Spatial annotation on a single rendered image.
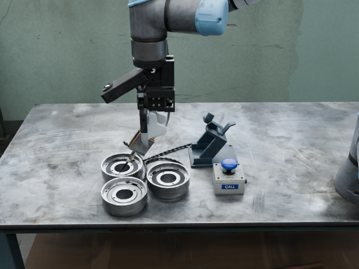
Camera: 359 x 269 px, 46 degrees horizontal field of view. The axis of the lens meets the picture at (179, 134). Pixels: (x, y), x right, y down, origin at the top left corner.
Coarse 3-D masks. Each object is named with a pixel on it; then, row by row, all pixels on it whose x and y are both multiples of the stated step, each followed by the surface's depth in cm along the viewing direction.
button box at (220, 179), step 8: (216, 168) 104; (240, 168) 104; (216, 176) 101; (224, 176) 101; (232, 176) 101; (240, 176) 101; (216, 184) 101; (224, 184) 101; (232, 184) 101; (240, 184) 101; (216, 192) 102; (224, 192) 102; (232, 192) 102; (240, 192) 102
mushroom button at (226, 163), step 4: (224, 160) 102; (228, 160) 102; (232, 160) 102; (224, 164) 101; (228, 164) 100; (232, 164) 100; (236, 164) 101; (224, 168) 101; (228, 168) 100; (232, 168) 100
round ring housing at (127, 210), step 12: (120, 180) 102; (132, 180) 102; (120, 192) 100; (132, 192) 98; (144, 192) 98; (108, 204) 94; (120, 204) 93; (132, 204) 93; (144, 204) 97; (120, 216) 95
